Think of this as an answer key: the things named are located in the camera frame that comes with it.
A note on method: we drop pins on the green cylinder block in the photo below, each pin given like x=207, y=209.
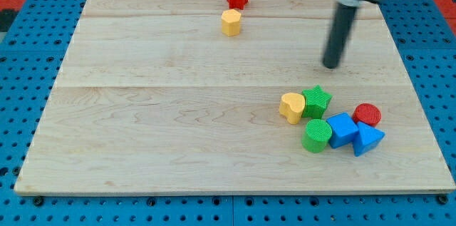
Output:
x=316, y=135

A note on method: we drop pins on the blue triangle block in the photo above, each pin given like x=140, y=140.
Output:
x=367, y=138

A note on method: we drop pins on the yellow hexagon block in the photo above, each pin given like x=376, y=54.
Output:
x=231, y=22

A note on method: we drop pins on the light wooden board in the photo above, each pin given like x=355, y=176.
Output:
x=152, y=99

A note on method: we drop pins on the yellow heart block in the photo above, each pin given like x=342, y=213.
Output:
x=292, y=106

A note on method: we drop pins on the blue cube block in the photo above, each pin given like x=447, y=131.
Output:
x=344, y=130

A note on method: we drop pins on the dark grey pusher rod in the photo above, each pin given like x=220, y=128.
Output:
x=341, y=26

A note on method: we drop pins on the green star block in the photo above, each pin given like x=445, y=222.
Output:
x=317, y=101

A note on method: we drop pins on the red cylinder block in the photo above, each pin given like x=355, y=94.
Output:
x=367, y=113

